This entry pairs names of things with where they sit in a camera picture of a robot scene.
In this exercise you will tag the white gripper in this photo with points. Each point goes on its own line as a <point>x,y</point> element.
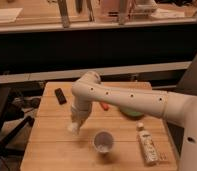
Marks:
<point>79,116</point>

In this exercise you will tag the white sponge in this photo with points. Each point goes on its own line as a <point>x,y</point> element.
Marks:
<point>74,128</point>

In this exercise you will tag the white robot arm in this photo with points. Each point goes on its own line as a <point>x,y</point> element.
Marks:
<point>177,108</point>

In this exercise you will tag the black remote control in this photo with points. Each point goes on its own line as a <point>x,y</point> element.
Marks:
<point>60,96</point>

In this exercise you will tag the orange marker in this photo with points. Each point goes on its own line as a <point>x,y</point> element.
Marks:
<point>104,106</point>

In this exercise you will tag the green bowl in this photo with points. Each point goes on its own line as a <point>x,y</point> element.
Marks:
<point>130,113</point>

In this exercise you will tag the white tube bottle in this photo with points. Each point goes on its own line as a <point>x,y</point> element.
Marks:
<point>147,145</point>

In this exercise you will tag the dark chair back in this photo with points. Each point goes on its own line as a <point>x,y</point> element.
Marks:
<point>188,82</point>

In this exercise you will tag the white device on bench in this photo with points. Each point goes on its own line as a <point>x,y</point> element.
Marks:
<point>143,8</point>

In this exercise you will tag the white paper sheet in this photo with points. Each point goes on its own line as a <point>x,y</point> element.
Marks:
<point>9,14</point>

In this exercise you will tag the metal frame post left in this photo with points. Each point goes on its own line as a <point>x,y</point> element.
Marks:
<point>64,13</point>

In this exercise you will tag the metal frame post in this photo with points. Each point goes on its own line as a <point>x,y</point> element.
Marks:
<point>122,11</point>
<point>64,13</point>

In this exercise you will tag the metal frame post right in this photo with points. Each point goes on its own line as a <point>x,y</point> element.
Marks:
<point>122,11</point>

